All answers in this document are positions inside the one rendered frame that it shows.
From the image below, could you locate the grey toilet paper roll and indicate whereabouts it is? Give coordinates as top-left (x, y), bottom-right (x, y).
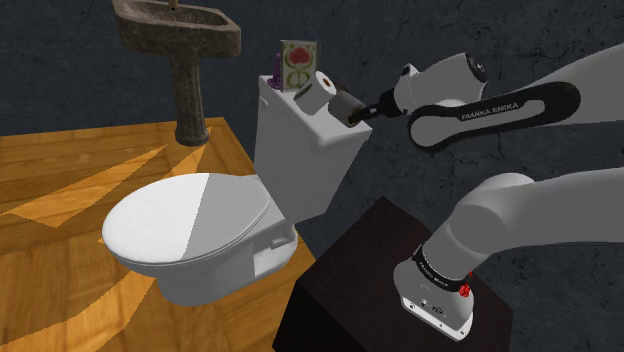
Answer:
top-left (327, 82), bottom-right (373, 129)

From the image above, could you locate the dark robot stand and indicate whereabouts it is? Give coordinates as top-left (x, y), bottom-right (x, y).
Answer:
top-left (271, 196), bottom-right (514, 352)

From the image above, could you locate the white toilet paper roll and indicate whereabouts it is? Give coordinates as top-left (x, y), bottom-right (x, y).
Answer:
top-left (293, 70), bottom-right (339, 116)

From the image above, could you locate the purple candlestick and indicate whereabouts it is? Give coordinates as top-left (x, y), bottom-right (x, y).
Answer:
top-left (266, 52), bottom-right (284, 91)

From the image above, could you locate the brown stone pedestal sink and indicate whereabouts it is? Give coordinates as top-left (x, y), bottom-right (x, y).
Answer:
top-left (110, 0), bottom-right (243, 148)

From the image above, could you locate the box with red flower print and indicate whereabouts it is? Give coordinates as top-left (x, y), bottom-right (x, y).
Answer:
top-left (280, 39), bottom-right (318, 94)

